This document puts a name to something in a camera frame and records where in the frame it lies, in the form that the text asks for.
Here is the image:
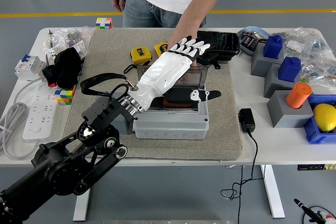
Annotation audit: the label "orange cylinder battery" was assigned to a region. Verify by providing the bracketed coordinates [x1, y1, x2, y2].
[163, 97, 195, 109]
[285, 82, 313, 110]

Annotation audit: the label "light blue bowl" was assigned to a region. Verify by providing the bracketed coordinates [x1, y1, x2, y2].
[237, 26, 271, 57]

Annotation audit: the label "yellow lemon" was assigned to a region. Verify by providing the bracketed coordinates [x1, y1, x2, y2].
[313, 103, 336, 133]

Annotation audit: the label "black plastic tray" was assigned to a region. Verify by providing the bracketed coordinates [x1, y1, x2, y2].
[196, 30, 241, 69]

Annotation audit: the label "yellow tape measure with strap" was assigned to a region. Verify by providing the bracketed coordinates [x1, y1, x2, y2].
[123, 46, 153, 74]

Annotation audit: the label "clear bags of small parts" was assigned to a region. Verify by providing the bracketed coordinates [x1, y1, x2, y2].
[283, 26, 336, 89]
[39, 26, 95, 65]

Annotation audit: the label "white table leg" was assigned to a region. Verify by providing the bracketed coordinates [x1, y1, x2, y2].
[72, 195, 91, 222]
[259, 164, 286, 219]

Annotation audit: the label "smoky transparent box lid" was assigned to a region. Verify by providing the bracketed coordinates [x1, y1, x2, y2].
[136, 65, 210, 91]

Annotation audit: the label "white power strip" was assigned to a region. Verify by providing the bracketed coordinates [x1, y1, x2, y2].
[22, 83, 62, 141]

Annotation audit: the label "blue plastic bin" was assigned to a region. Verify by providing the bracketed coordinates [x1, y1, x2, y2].
[303, 93, 336, 145]

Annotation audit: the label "white blue circuit breaker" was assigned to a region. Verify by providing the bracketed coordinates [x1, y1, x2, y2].
[14, 54, 47, 81]

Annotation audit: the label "blue bottle-shaped block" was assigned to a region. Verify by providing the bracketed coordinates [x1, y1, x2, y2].
[278, 56, 302, 83]
[262, 34, 285, 59]

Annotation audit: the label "grey plastic junction box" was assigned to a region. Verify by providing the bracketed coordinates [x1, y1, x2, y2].
[132, 87, 210, 140]

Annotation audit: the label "person's left hand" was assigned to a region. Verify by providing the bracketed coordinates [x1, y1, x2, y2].
[167, 27, 200, 84]

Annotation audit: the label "grey plastic block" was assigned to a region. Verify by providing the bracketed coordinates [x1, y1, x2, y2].
[250, 42, 286, 78]
[263, 62, 302, 99]

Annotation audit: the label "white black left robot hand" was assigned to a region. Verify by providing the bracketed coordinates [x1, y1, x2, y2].
[135, 35, 222, 111]

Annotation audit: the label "colourful puzzle cube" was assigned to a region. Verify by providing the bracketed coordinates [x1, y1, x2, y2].
[94, 17, 114, 29]
[54, 85, 77, 106]

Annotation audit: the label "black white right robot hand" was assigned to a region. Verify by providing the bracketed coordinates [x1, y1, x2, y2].
[293, 198, 336, 224]

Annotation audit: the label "grey-brown table mat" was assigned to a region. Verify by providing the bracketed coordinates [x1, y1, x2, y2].
[60, 28, 243, 161]

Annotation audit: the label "thin black adapter cord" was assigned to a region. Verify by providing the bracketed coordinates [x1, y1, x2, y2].
[219, 131, 266, 224]

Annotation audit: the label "black table control panel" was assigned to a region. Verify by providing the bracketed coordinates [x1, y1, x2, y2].
[297, 164, 336, 172]

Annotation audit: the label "grey block with round hole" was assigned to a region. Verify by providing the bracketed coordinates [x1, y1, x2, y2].
[267, 89, 315, 129]
[93, 94, 132, 135]

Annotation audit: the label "black cloth pouch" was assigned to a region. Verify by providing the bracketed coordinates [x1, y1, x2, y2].
[41, 48, 82, 90]

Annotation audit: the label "dark snack packets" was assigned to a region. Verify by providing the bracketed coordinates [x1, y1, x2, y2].
[240, 31, 260, 51]

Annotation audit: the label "black power adapter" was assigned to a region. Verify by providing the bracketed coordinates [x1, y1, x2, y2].
[237, 108, 256, 134]

